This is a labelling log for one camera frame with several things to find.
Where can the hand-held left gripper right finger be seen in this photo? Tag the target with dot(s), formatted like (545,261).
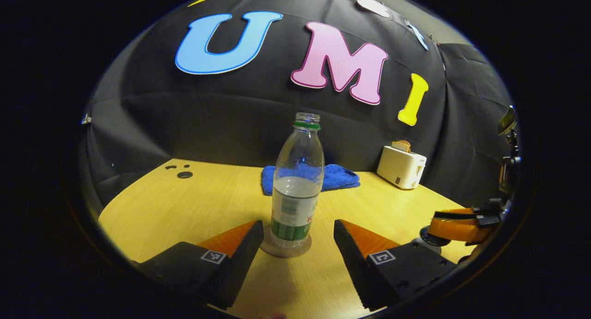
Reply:
(351,259)

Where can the silver cloth clip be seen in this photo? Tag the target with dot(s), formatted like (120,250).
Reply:
(86,120)

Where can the white toaster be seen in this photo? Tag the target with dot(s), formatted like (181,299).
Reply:
(401,166)

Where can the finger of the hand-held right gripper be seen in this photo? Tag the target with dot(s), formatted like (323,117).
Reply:
(461,230)
(487,216)

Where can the toast bread slice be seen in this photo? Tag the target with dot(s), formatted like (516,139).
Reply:
(401,146)

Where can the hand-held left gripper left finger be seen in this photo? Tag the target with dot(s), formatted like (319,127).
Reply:
(244,254)

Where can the clear plastic water bottle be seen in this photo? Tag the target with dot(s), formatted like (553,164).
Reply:
(295,194)

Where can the round brown coaster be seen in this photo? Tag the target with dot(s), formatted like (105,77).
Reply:
(286,253)

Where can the blue towel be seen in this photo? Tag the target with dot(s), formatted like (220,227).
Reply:
(341,177)

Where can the dark teacup lid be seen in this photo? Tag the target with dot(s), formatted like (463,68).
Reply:
(431,238)

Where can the black tripod stand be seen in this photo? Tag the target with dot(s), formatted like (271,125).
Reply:
(511,161)

